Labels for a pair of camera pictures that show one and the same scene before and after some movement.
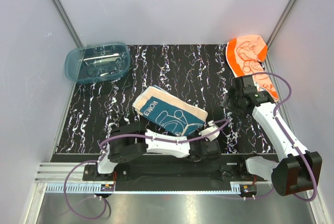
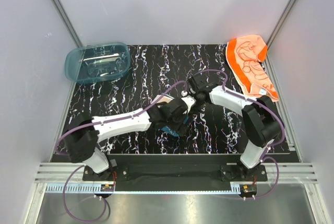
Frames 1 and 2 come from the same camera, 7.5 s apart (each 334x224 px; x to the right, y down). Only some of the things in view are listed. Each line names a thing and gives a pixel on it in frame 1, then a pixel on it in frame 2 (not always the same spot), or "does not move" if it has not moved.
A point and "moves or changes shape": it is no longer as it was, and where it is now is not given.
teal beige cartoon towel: [169, 112] moves or changes shape
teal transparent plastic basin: [92, 62] does not move
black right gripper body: [237, 101] to [197, 99]
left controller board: [107, 187] does not move
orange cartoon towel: [245, 54] does not move
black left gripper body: [204, 140] to [173, 121]
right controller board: [248, 190] does not move
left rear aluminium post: [66, 17] does not move
